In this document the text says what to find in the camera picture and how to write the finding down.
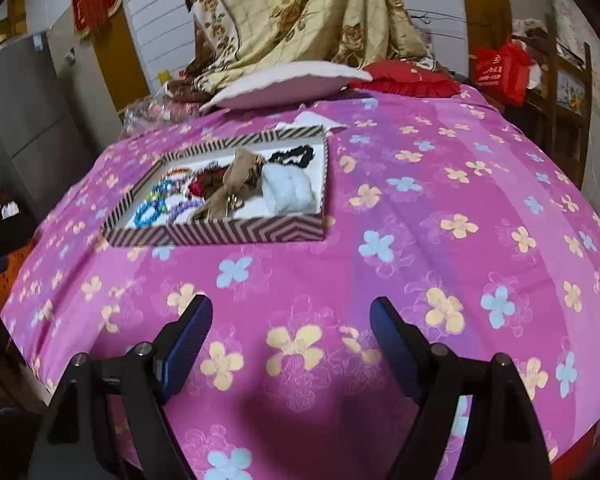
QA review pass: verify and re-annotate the grey refrigerator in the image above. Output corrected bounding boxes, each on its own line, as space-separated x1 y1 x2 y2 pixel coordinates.
0 32 94 221

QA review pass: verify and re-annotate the red shopping bag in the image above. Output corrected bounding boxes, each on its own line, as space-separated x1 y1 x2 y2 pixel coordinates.
474 38 533 106

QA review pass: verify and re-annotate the blue bead bracelet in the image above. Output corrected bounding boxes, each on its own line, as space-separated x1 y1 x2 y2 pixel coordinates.
132 198 169 229

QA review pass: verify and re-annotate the clear plastic bag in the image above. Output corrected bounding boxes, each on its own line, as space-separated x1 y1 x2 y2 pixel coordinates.
119 96 199 140

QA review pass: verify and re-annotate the beige floral blanket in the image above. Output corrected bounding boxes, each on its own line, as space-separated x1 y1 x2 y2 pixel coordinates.
166 0 430 103

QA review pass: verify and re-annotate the white paper sheet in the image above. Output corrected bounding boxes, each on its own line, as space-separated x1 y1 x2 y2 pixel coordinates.
274 110 348 133

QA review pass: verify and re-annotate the striped jewelry tray box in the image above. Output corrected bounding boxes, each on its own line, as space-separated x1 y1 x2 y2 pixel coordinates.
100 125 328 247

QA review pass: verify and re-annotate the wooden shelf rack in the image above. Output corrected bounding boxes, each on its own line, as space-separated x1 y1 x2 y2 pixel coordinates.
504 14 593 188

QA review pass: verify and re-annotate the black beaded hair tie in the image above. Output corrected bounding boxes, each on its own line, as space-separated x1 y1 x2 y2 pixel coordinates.
267 144 316 169

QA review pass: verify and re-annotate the white pink pillow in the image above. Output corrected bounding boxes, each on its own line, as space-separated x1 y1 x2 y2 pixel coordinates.
199 61 373 113

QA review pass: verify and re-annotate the pink floral bed sheet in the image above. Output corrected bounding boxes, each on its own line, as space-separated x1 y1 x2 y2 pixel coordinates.
2 88 600 479

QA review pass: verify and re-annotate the purple bead bracelet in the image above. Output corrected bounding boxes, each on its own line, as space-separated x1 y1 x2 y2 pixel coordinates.
164 197 207 224

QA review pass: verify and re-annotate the dark red hair scrunchie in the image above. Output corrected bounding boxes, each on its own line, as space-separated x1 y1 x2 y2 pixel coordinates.
186 166 227 200

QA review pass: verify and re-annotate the white fluffy scrunchie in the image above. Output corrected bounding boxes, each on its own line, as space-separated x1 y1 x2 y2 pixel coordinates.
261 164 315 216

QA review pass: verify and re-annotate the black left gripper tip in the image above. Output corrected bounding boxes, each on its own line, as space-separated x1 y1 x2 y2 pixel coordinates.
0 214 38 274

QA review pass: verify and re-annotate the multicolour bead bracelet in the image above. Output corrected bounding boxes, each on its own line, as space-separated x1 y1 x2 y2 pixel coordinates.
148 167 194 202

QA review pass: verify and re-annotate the red ruffled cushion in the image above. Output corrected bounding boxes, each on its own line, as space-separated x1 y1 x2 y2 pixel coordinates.
348 60 460 98

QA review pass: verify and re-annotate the beige bow hair clip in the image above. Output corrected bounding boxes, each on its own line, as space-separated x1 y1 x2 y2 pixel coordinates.
188 148 264 223

